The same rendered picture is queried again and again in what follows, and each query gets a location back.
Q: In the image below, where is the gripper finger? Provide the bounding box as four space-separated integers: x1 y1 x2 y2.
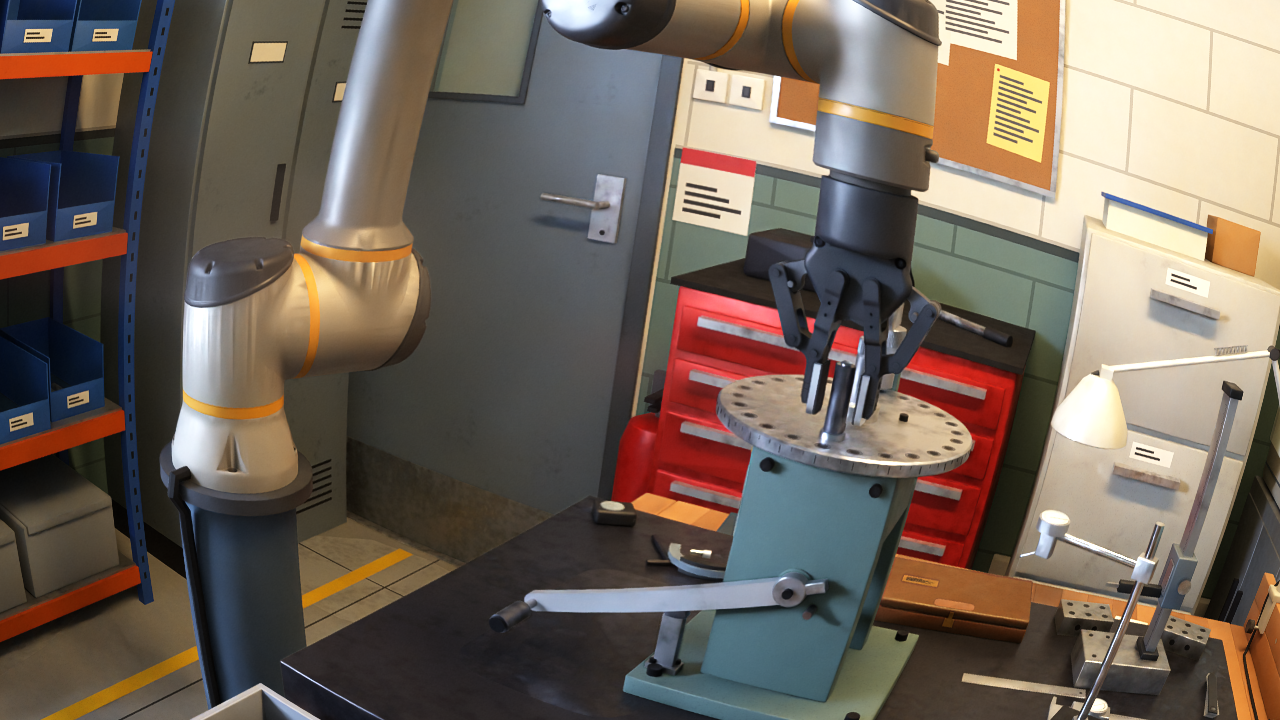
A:
849 274 942 427
768 256 849 415

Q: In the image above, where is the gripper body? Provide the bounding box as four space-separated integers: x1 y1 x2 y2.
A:
811 170 920 279

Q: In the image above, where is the dark steel pin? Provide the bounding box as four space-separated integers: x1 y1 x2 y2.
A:
819 362 852 447

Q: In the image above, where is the grey round index plate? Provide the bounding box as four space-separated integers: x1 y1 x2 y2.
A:
716 374 974 479

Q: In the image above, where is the teal collet fixture body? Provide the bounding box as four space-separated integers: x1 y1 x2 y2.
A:
623 440 921 720

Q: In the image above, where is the grey closer lever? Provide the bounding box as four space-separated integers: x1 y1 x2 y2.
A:
489 569 828 634

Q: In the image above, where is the white tote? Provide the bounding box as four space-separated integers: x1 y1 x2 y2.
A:
188 682 323 720

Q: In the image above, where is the dark rounded case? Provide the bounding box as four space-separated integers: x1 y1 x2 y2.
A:
744 227 833 283

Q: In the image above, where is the red tool cabinet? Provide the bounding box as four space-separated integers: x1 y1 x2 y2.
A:
640 262 1036 568

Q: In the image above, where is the red and white sign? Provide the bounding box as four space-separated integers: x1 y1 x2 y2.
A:
671 147 759 238

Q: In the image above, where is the white desk lamp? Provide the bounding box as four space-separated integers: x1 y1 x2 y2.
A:
1049 344 1280 451

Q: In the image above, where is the cork notice board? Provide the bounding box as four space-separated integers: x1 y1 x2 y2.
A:
769 0 1067 197

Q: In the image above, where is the red canister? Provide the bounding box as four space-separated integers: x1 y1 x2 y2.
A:
612 410 663 506

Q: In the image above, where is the white filing cabinet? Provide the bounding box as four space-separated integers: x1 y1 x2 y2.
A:
1008 215 1280 613

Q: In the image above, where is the brown wooden case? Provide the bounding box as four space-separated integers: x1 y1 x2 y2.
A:
874 554 1035 644

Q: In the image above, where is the blue and white book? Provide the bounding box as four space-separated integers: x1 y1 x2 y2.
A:
1101 191 1214 262

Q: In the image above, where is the grey door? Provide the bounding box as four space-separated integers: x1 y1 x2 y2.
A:
345 0 686 563

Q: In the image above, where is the grey drilled steel block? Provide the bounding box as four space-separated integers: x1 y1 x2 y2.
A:
1054 595 1117 638
1160 612 1212 657

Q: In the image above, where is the brown cardboard box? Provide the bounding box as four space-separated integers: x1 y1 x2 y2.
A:
1204 214 1264 279

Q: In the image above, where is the grey height gauge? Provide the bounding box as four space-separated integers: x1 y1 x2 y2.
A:
1118 380 1247 663

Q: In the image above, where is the steel ruler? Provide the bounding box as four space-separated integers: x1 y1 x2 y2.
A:
961 672 1088 702

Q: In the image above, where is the grey indicator stand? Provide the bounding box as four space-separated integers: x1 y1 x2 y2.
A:
1019 509 1173 720

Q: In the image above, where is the orange tray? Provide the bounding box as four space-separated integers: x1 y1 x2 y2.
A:
1208 572 1280 720

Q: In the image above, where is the grey metal locker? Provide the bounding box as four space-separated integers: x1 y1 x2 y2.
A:
128 0 373 543

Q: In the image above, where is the blue and orange shelf unit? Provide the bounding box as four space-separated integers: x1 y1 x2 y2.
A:
0 0 177 643

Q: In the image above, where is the blue storage bin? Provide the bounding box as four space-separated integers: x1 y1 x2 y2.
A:
0 0 80 54
10 318 107 422
0 335 52 446
48 150 122 242
0 160 57 252
72 0 142 52

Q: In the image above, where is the grey storage box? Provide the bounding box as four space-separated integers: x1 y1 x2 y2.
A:
0 520 30 614
0 470 122 600

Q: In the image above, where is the black handled tool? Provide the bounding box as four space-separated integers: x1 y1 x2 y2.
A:
934 307 1015 349

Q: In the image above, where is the white light switch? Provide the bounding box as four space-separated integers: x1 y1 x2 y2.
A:
692 64 767 112

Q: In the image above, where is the grey door handle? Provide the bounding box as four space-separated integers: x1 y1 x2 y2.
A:
540 174 627 245

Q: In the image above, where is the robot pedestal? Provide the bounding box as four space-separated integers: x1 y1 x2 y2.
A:
160 445 313 707

